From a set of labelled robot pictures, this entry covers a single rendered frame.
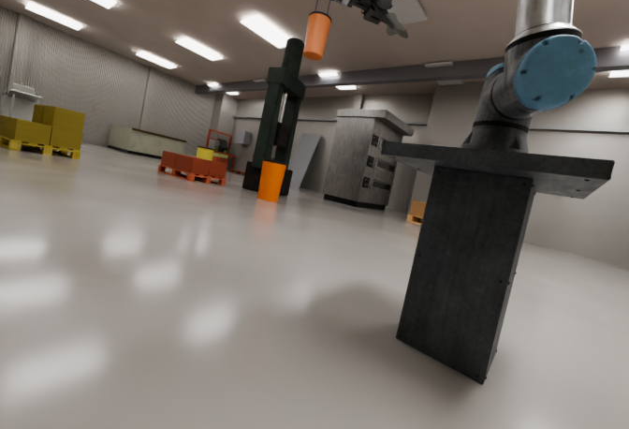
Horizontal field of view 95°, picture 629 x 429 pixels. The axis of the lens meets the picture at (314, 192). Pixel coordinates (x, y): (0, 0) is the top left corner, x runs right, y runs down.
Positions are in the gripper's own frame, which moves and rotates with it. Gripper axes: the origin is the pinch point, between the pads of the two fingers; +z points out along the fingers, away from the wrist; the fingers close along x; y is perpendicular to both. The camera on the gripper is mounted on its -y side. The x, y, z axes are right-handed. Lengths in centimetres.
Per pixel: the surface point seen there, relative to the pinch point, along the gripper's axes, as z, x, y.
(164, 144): -369, 43, 1098
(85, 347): -59, 104, -15
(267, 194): -6, 84, 335
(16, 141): -341, 101, 382
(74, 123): -305, 56, 424
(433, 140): 403, -150, 613
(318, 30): 8, -181, 371
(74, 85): -718, -79, 1145
